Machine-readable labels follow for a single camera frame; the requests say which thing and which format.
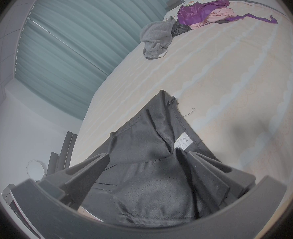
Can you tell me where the white printed pillow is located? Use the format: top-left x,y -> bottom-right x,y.
163,0 -> 228,22

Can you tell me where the bed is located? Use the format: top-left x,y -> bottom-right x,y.
72,0 -> 293,201

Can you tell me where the black chest of drawers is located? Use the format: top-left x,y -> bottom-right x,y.
47,131 -> 78,177

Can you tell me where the purple garment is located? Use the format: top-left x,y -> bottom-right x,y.
177,0 -> 279,25

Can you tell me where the round white mirror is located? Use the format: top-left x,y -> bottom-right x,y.
26,159 -> 47,180

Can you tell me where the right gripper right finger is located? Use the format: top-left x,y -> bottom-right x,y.
187,151 -> 256,207

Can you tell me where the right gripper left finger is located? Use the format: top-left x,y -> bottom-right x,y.
38,153 -> 110,210

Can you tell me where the black T-shirt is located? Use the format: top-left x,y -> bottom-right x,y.
78,90 -> 223,228

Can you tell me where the blue-green curtain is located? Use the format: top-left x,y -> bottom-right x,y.
13,0 -> 173,121

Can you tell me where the grey bedside table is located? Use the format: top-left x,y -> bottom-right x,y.
165,0 -> 182,10

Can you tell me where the black shiny garment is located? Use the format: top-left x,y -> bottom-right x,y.
171,21 -> 192,37

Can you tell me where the grey garment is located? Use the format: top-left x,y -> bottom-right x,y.
140,16 -> 176,60

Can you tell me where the pink garment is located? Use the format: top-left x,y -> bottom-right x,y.
190,8 -> 236,30

